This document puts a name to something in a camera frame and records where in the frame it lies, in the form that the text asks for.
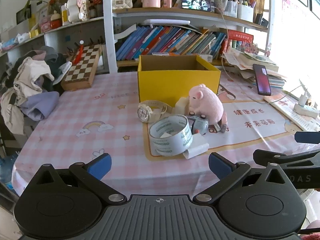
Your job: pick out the white printed booklet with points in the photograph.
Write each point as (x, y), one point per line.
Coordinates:
(295, 116)

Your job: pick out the grey toy car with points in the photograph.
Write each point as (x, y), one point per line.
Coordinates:
(200, 126)

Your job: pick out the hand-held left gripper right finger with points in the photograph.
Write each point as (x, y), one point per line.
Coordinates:
(220, 165)

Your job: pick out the white charger block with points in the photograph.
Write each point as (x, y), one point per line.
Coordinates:
(180, 106)

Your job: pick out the white plug adapter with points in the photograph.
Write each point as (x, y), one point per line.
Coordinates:
(303, 100)

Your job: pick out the red box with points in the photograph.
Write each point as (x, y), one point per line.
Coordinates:
(240, 35)

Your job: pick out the white wrist watch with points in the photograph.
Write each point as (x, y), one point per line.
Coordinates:
(145, 111)

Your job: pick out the red tassel ornament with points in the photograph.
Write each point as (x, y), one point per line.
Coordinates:
(78, 53)

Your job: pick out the pink plush pig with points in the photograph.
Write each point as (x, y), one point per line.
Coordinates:
(207, 105)

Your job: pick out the white power strip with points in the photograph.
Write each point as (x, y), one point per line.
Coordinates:
(306, 110)

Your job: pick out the row of blue books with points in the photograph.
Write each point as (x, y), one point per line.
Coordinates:
(170, 41)

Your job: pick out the stack of papers and books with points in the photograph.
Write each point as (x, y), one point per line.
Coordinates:
(252, 60)

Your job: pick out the white printed table mat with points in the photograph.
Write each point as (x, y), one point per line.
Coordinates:
(250, 130)

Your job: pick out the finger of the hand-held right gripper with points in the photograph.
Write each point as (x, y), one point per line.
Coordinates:
(265, 156)
(307, 137)

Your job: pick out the clear tape roll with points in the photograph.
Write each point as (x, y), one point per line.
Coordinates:
(186, 137)

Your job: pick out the yellow cardboard box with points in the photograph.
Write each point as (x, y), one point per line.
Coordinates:
(175, 85)

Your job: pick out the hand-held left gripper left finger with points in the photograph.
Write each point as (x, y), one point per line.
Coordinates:
(100, 166)

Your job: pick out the white decorative ornament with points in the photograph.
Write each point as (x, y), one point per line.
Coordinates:
(75, 7)

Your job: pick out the pile of clothes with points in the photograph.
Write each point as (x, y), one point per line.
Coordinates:
(30, 80)

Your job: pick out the white side shelf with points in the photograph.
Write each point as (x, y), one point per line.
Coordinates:
(62, 27)

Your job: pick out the white paper strip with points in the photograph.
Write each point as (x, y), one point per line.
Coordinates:
(197, 150)

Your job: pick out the wooden chessboard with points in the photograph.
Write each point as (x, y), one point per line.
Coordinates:
(82, 67)

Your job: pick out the white pen holder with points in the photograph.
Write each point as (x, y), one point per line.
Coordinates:
(245, 13)

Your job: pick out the clear pen cup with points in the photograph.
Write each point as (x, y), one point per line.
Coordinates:
(230, 9)

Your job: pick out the black smartphone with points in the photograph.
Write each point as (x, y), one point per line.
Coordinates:
(262, 80)

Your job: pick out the white metal bookshelf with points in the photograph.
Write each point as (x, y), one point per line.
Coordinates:
(110, 30)

